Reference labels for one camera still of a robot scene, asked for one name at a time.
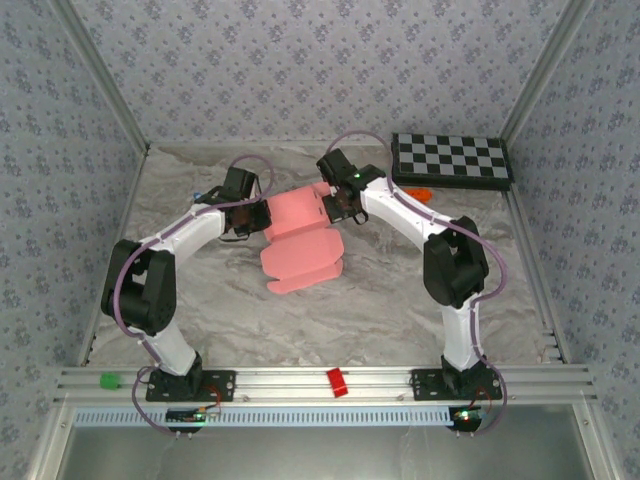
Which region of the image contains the pink paper box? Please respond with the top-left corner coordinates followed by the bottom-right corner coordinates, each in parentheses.
top-left (259, 182), bottom-right (346, 295)

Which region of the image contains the black grey checkerboard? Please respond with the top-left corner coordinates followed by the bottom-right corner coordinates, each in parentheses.
top-left (390, 132), bottom-right (514, 192)

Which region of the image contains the red block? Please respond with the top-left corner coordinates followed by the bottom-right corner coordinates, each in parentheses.
top-left (324, 367), bottom-right (350, 400)

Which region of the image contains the grey metal panel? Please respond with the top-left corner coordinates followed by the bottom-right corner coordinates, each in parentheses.
top-left (29, 404), bottom-right (614, 480)

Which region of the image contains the aluminium side rail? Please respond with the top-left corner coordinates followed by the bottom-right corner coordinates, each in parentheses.
top-left (504, 189), bottom-right (569, 365)
top-left (77, 144), bottom-right (151, 367)

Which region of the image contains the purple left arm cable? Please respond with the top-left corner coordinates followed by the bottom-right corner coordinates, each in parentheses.
top-left (113, 153), bottom-right (275, 439)

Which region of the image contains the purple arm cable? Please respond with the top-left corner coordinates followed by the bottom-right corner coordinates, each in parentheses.
top-left (325, 129), bottom-right (510, 439)
top-left (113, 153), bottom-right (275, 439)

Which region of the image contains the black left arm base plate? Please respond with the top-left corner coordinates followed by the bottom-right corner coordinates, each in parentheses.
top-left (145, 368), bottom-right (237, 403)

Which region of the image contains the aluminium mounting rail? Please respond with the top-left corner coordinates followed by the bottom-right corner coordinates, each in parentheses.
top-left (52, 364), bottom-right (599, 406)

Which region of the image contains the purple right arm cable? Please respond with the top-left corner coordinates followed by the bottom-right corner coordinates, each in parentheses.
top-left (325, 129), bottom-right (510, 439)

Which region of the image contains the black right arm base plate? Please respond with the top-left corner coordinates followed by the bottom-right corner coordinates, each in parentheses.
top-left (410, 368), bottom-right (503, 403)

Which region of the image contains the slotted grey cable duct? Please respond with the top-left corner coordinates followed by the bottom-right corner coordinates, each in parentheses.
top-left (72, 405), bottom-right (456, 429)

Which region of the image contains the aluminium frame post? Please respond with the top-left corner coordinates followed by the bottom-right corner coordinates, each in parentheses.
top-left (499, 0), bottom-right (596, 144)

